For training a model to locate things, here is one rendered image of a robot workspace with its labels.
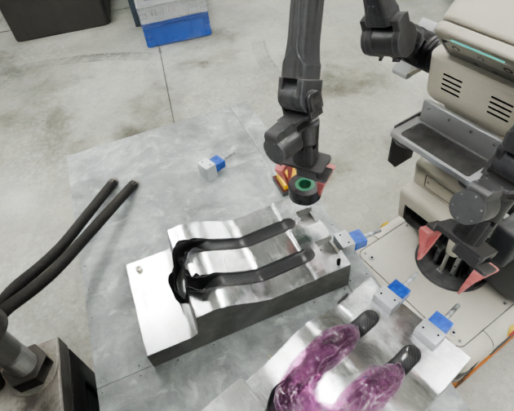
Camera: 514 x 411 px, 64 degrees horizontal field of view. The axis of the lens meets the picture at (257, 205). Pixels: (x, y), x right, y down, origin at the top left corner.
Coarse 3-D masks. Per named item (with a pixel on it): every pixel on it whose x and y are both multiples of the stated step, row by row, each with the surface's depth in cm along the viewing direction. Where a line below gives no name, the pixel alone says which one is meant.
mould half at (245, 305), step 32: (192, 224) 103; (224, 224) 107; (256, 224) 107; (320, 224) 105; (160, 256) 106; (192, 256) 96; (224, 256) 98; (256, 256) 101; (320, 256) 98; (160, 288) 100; (224, 288) 91; (256, 288) 94; (288, 288) 94; (320, 288) 98; (160, 320) 94; (192, 320) 93; (224, 320) 91; (256, 320) 97; (160, 352) 90
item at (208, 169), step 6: (216, 156) 134; (228, 156) 135; (198, 162) 130; (204, 162) 130; (210, 162) 130; (216, 162) 132; (222, 162) 132; (198, 168) 132; (204, 168) 129; (210, 168) 129; (216, 168) 131; (222, 168) 133; (204, 174) 131; (210, 174) 130; (216, 174) 132; (210, 180) 132
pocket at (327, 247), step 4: (328, 236) 102; (320, 240) 102; (324, 240) 102; (328, 240) 103; (320, 244) 103; (324, 244) 104; (328, 244) 104; (332, 244) 102; (320, 248) 103; (324, 248) 103; (328, 248) 103; (332, 248) 102; (336, 248) 101; (324, 252) 102; (328, 252) 102; (332, 252) 102; (336, 252) 101; (324, 256) 101
